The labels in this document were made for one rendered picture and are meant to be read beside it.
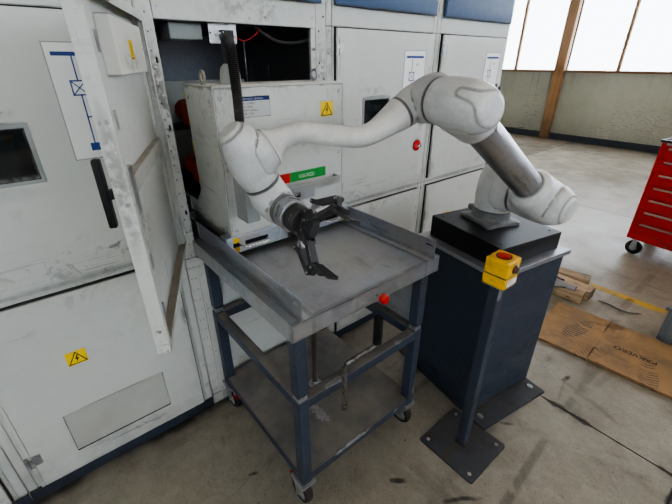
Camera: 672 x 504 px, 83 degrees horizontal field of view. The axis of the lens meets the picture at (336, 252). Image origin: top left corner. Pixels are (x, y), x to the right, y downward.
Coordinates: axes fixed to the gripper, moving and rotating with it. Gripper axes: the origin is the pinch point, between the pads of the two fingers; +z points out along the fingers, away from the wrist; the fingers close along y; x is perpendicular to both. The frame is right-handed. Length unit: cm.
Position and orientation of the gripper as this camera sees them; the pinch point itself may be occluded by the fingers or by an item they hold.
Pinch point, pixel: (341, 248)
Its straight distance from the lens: 83.6
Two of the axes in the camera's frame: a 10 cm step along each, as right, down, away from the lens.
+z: 5.7, 4.1, -7.1
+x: 7.4, 1.2, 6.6
